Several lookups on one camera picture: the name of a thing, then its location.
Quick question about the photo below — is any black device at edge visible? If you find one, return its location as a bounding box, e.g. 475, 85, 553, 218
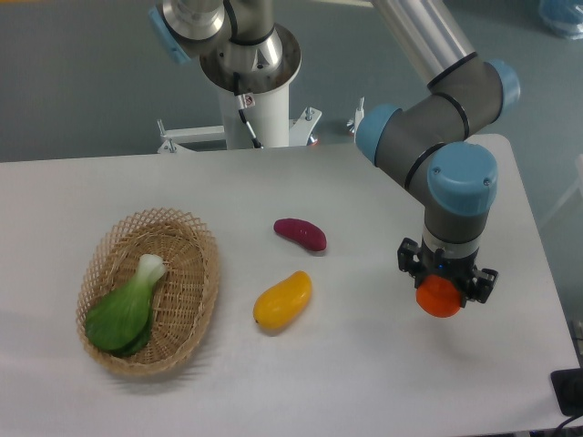
550, 368, 582, 416

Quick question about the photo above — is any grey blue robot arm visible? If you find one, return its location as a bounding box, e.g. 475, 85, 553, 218
148, 1, 520, 318

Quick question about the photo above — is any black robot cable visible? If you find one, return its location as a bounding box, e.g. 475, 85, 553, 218
231, 71, 265, 149

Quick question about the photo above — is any orange toy fruit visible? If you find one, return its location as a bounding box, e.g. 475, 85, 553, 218
415, 275, 461, 318

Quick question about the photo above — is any white frame at right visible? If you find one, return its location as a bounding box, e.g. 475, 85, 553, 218
537, 154, 582, 232

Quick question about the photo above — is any purple sweet potato toy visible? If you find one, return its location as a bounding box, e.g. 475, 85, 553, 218
273, 218, 327, 252

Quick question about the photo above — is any woven wicker basket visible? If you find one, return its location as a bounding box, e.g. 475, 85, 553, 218
76, 208, 220, 377

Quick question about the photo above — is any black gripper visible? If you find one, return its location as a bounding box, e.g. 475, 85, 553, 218
397, 238, 498, 308

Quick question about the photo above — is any yellow mango toy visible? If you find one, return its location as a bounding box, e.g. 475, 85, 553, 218
252, 270, 312, 330

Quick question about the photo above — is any green bok choy toy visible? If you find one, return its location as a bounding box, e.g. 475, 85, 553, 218
85, 254, 167, 357

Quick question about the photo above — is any blue bag in corner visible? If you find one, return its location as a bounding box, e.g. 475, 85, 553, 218
538, 0, 582, 40

